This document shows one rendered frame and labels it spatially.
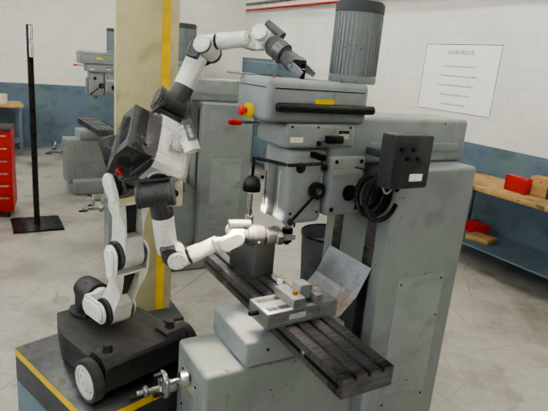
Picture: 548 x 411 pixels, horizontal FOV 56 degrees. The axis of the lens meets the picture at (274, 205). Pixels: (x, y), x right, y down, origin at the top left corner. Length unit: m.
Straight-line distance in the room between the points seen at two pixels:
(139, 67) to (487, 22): 4.53
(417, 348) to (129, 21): 2.62
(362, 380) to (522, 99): 5.01
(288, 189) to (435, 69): 5.48
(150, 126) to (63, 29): 8.84
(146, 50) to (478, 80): 4.41
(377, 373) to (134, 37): 2.60
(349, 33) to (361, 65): 0.14
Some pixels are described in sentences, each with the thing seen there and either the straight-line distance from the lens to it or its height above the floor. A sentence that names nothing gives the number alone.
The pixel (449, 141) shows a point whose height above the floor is 1.66.
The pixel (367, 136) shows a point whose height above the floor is 1.68.
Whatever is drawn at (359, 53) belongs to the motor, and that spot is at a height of 2.01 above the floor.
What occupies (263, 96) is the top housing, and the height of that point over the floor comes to 1.82.
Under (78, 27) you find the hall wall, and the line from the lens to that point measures 10.93.
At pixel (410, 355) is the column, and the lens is 2.70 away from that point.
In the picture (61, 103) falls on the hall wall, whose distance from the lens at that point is 10.92.
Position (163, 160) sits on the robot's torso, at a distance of 2.07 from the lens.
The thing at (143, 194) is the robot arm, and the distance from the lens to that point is 2.01.
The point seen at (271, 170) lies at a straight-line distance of 2.08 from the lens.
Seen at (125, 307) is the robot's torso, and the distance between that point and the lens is 2.69.
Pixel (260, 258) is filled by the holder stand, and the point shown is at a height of 1.02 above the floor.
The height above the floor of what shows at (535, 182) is 1.02.
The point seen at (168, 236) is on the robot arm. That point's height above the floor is 1.25.
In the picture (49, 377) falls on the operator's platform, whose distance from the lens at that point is 2.81.
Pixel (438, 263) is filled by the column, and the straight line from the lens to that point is 2.56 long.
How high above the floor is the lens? 1.94
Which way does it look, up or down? 15 degrees down
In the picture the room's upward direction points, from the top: 5 degrees clockwise
